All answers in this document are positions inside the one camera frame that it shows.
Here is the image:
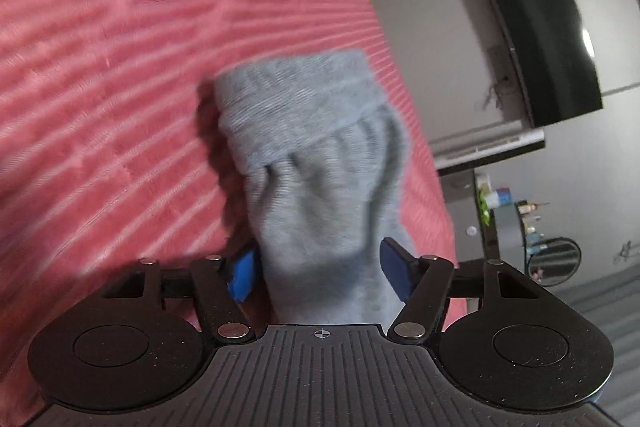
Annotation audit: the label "round striped mirror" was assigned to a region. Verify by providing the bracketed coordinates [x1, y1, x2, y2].
[525, 237, 582, 287]

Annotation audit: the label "pink ribbed bedspread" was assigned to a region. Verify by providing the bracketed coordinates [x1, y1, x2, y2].
[1, 0, 454, 426]

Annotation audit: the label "grey dressing table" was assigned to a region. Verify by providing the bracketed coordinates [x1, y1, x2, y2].
[482, 204, 547, 274]

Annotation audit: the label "black wall television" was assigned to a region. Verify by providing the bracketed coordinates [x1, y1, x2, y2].
[490, 0, 603, 128]

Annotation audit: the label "blue white canister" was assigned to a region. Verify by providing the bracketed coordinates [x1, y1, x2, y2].
[485, 187, 513, 209]

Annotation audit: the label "grey knit pants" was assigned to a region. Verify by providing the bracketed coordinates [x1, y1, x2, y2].
[215, 50, 410, 326]

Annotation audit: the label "grey bedside cabinet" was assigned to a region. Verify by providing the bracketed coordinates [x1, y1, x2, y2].
[440, 171, 499, 263]

